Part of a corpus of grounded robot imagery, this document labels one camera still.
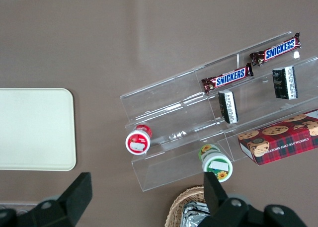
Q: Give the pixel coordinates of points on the green lid yogurt cup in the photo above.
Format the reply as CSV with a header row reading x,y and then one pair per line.
x,y
214,162

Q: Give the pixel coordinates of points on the red lid yogurt cup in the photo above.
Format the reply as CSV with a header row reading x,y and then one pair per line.
x,y
137,142

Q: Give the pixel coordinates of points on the snickers bar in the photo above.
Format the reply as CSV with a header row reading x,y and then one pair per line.
x,y
278,50
228,78

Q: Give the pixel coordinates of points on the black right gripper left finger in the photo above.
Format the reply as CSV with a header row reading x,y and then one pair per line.
x,y
77,194

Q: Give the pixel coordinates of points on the red tartan cookie box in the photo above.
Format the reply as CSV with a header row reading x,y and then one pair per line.
x,y
280,142

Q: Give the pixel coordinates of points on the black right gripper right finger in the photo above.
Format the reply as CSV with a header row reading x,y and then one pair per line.
x,y
213,194

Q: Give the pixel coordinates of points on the clear acrylic stepped shelf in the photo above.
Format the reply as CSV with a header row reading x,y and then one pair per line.
x,y
174,107

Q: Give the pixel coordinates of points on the light wicker basket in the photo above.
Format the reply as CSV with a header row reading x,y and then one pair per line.
x,y
177,207

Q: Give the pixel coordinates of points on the small black box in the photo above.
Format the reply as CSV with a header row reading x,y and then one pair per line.
x,y
228,106
284,83

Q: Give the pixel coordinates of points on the beige plastic tray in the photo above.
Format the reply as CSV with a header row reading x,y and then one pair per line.
x,y
34,130

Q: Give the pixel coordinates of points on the stack of foil containers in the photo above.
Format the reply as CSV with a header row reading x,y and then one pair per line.
x,y
193,215

